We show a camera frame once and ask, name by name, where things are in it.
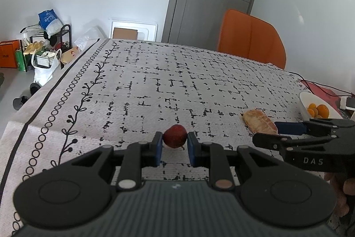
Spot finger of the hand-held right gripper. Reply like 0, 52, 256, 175
252, 133, 342, 156
274, 118, 355, 138

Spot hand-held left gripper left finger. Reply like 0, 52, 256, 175
71, 131, 164, 190

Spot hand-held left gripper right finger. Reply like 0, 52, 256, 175
187, 131, 280, 190

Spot red apple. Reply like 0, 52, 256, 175
162, 124, 188, 150

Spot white oval bowl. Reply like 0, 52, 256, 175
299, 91, 345, 121

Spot medium orange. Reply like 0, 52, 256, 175
316, 104, 330, 119

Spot person's right hand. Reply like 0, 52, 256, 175
324, 172, 351, 217

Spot red mat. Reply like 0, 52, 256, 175
301, 80, 350, 105

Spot white charger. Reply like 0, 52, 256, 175
339, 96, 355, 110

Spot patterned white tablecloth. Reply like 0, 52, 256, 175
0, 37, 355, 237

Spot orange chair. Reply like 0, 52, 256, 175
217, 9, 286, 70

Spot brown cardboard sheet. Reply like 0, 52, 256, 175
112, 27, 138, 40

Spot beige paper bag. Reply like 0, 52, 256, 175
60, 46, 81, 64

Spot clear plastic bag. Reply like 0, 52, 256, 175
74, 27, 98, 52

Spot black shoe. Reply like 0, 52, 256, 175
29, 83, 43, 96
13, 96, 29, 111

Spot white tote bag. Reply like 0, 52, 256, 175
31, 48, 63, 87

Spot black metal rack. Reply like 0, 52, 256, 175
20, 24, 71, 71

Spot yellow slippers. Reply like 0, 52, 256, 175
23, 42, 45, 56

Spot green box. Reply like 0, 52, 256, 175
15, 49, 27, 72

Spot blue plastic bag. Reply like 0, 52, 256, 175
38, 9, 62, 38

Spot crumpled white bag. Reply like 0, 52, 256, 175
20, 24, 43, 34

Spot orange box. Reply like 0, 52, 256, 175
0, 40, 22, 69

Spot black cable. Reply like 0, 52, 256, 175
288, 72, 353, 96

